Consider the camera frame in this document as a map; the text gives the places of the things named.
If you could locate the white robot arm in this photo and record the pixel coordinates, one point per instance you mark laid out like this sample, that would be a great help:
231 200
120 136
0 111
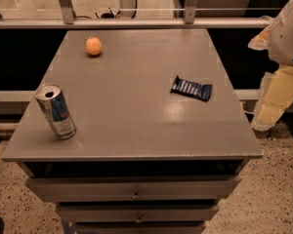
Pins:
276 90

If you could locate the top grey drawer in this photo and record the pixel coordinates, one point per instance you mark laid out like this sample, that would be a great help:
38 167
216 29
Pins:
63 190

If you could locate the metal railing frame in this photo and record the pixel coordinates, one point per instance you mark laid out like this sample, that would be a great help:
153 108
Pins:
81 14

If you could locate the middle grey drawer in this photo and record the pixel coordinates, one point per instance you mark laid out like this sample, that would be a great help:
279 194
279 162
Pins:
142 212

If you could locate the dark blue rxbar wrapper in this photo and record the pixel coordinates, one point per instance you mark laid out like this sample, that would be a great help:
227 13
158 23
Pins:
191 89

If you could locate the grey drawer cabinet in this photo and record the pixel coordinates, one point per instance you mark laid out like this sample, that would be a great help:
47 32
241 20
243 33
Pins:
128 122

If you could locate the orange fruit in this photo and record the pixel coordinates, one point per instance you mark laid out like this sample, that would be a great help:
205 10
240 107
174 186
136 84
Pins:
93 46

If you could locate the grey drawer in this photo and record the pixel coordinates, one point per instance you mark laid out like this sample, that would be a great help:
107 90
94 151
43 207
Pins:
143 228
142 212
63 190

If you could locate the silver blue energy drink can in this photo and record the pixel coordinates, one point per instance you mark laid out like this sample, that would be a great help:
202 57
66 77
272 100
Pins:
52 102

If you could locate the bottom grey drawer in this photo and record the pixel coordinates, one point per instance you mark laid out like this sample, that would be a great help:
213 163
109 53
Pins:
143 228

